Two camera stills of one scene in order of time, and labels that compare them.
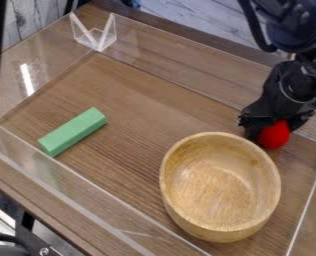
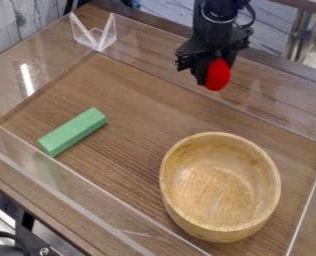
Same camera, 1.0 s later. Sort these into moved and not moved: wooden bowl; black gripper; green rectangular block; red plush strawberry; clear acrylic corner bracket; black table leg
Moved: black gripper; red plush strawberry
Not moved: wooden bowl; clear acrylic corner bracket; black table leg; green rectangular block
